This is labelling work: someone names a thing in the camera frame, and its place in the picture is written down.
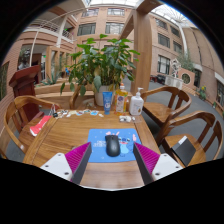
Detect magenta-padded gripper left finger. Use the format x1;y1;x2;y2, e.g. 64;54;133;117
40;141;94;185

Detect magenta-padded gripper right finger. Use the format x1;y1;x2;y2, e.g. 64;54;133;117
132;141;185;186

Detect black computer mouse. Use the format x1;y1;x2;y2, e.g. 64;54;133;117
104;134;122;158

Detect blue cartoon mouse pad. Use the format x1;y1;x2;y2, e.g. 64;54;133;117
87;128;142;164

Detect black notebook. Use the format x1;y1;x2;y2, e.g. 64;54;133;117
170;135;197;167

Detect red booklet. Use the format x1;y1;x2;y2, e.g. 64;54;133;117
29;114;53;138

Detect white crumpled wrapper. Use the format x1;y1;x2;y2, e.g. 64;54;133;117
118;115;136;124

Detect white pump bottle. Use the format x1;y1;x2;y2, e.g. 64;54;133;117
128;87;145;116

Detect yellow dish soap bottle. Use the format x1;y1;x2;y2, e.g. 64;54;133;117
114;82;129;116

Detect blue squeeze tube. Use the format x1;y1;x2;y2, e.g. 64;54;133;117
101;91;114;116

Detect yellow flowering plant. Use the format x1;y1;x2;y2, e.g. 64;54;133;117
198;85;208;101

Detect dark red wooden lectern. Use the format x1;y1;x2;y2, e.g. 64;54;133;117
8;64;43;123

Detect white metal sculpture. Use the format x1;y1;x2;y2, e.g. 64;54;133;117
170;58;183;79

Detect green potted plant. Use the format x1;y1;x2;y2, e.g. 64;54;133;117
59;33;141;107

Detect wooden pillar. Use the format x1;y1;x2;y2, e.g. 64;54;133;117
120;0;155;96

